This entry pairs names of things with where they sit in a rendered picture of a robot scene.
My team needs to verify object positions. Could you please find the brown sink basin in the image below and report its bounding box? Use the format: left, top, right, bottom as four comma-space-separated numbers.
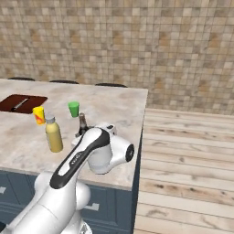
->
0, 93, 48, 115

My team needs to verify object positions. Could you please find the yellow bottle with grey cap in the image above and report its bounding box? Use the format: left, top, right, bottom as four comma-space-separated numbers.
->
44, 114, 64, 154

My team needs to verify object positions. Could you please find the blue cabinet door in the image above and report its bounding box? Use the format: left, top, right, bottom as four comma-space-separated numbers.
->
0, 169, 42, 226
78, 182, 134, 234

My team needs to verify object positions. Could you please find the dark stool seat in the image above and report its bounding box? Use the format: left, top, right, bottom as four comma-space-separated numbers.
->
94, 82, 129, 89
48, 80, 80, 85
7, 76, 37, 82

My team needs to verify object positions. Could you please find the yellow can with red print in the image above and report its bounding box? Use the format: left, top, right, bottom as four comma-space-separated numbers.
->
32, 105, 47, 126

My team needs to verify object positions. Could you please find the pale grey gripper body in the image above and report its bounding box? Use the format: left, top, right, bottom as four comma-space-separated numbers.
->
70, 133, 86, 151

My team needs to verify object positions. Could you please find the grey sink tap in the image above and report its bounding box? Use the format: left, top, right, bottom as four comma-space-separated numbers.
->
10, 97, 30, 112

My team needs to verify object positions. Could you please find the green cup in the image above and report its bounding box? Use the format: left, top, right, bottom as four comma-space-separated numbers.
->
68, 101, 80, 119

